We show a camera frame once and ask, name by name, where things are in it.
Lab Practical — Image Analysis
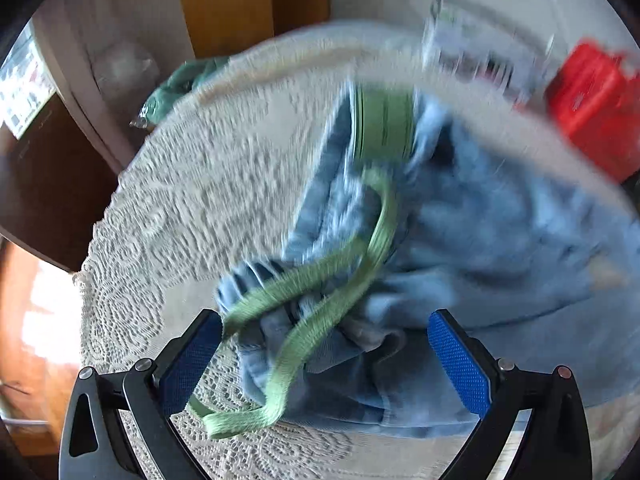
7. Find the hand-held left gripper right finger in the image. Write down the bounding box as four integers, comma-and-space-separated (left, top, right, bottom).
427, 309, 593, 480

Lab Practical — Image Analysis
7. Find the white printed box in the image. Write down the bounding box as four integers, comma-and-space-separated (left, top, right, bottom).
421, 0, 556, 103

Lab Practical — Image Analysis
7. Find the green crumpled bag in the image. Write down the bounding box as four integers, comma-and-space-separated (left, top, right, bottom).
131, 56, 231, 128

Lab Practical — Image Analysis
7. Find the white lace tablecloth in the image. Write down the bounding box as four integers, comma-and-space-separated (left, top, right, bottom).
75, 22, 640, 480

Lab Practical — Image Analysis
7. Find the dark wooden cabinet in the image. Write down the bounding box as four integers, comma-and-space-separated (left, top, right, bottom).
0, 92, 123, 273

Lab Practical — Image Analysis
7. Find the wooden door frame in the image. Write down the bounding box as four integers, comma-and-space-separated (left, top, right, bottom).
182, 0, 333, 58

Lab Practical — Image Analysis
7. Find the red handbag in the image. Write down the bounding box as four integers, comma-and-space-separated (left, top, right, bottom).
544, 37, 640, 183

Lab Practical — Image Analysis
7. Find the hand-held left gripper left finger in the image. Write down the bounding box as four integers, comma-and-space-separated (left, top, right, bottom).
59, 309, 223, 480

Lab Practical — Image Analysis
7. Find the light blue drawstring garment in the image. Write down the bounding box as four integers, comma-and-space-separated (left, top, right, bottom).
216, 82, 636, 441

